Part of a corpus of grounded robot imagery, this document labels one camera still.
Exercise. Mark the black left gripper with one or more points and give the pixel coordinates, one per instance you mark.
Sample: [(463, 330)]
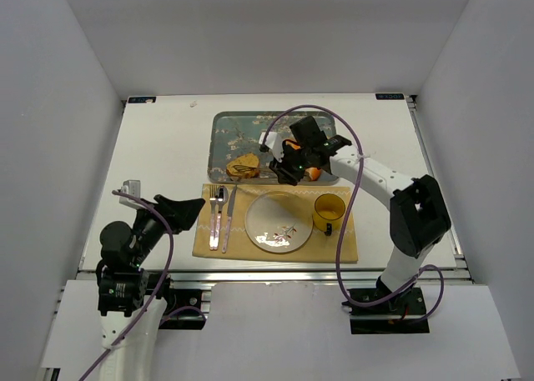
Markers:
[(158, 213)]

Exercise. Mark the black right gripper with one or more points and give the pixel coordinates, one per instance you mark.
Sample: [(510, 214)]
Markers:
[(288, 171)]

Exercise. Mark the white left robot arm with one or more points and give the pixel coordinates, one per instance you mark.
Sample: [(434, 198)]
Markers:
[(132, 302)]

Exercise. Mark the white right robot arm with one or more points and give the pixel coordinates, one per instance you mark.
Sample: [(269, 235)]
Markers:
[(418, 217)]

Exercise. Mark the toasted bread slice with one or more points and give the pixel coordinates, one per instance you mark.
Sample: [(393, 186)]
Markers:
[(248, 159)]

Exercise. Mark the steel fork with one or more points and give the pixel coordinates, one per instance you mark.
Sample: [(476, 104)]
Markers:
[(214, 201)]

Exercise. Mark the steel spoon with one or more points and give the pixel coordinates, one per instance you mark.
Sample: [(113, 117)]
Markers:
[(222, 199)]

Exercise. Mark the steel table knife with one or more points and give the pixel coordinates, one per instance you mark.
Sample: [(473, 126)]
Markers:
[(230, 211)]

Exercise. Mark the yellow glass mug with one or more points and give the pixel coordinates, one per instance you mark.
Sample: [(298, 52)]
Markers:
[(329, 211)]

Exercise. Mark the clear glass floral plate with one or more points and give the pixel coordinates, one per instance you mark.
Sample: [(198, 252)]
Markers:
[(279, 222)]

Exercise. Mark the floral serving tray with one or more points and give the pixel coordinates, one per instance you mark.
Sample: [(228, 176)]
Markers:
[(237, 133)]

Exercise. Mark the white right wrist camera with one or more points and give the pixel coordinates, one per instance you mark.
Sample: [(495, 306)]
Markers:
[(272, 143)]

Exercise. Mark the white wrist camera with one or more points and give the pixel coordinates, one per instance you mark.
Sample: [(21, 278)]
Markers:
[(129, 188), (272, 143)]

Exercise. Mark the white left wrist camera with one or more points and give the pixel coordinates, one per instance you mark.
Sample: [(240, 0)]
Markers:
[(129, 188)]

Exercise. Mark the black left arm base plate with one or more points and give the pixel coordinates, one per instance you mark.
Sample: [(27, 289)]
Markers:
[(187, 305)]

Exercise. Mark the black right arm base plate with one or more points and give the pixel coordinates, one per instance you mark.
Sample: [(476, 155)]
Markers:
[(400, 315)]

